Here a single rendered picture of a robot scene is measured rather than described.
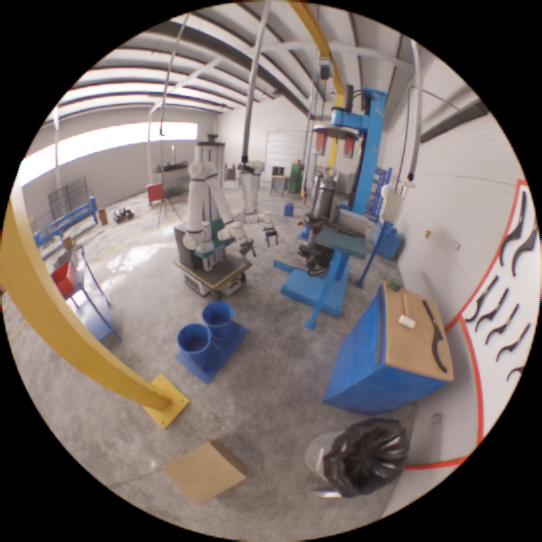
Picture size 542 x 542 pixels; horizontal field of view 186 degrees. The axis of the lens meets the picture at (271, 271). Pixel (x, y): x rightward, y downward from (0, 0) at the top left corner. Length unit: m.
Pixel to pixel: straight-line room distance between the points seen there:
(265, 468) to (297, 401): 0.69
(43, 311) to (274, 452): 1.61
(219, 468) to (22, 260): 1.36
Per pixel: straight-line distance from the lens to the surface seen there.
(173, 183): 9.17
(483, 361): 1.84
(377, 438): 1.25
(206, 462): 1.33
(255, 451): 1.58
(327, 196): 2.19
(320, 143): 2.33
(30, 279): 0.75
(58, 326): 0.82
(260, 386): 1.61
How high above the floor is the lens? 1.56
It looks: 37 degrees down
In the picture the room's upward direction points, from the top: 7 degrees clockwise
